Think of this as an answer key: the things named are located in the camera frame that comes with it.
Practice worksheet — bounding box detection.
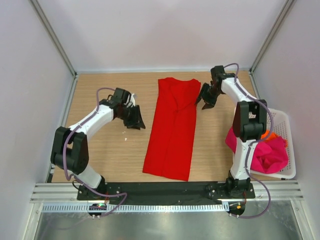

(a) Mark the frame post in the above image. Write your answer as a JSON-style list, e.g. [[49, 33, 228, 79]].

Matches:
[[28, 0, 77, 78], [249, 0, 296, 75]]

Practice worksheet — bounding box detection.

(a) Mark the right rear frame post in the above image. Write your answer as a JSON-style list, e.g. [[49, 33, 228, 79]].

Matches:
[[249, 0, 296, 75]]

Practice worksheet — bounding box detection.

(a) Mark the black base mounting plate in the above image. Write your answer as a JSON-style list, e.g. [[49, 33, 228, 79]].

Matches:
[[76, 181, 256, 206]]

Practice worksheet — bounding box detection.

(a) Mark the left rear frame post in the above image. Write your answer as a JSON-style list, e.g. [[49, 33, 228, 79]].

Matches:
[[28, 0, 77, 78]]

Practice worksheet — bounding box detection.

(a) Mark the white slotted cable duct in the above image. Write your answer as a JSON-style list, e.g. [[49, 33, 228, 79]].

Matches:
[[42, 202, 229, 213]]

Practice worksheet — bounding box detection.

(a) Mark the orange t shirt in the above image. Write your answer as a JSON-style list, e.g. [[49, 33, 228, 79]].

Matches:
[[260, 130, 279, 142]]

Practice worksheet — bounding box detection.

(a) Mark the pink t shirt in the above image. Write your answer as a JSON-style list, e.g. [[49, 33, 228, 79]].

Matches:
[[225, 128, 289, 177]]

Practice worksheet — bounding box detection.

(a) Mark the red t shirt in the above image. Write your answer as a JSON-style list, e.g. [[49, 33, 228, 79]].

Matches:
[[142, 77, 201, 181]]

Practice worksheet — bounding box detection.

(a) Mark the white perforated laundry basket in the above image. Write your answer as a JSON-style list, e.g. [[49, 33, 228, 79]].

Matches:
[[252, 108, 296, 179]]

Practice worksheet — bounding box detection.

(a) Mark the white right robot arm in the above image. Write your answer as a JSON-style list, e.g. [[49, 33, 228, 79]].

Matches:
[[196, 65, 268, 198]]

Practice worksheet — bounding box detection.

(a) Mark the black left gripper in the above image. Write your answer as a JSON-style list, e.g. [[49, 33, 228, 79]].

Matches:
[[117, 104, 146, 130]]

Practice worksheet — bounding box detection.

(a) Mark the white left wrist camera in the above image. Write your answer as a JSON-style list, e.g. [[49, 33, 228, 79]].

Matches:
[[125, 93, 136, 108]]

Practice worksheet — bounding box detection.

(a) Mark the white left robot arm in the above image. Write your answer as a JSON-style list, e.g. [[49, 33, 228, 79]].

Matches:
[[50, 87, 146, 200]]

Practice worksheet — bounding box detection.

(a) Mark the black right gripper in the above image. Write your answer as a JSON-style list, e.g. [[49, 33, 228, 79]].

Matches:
[[194, 82, 222, 110]]

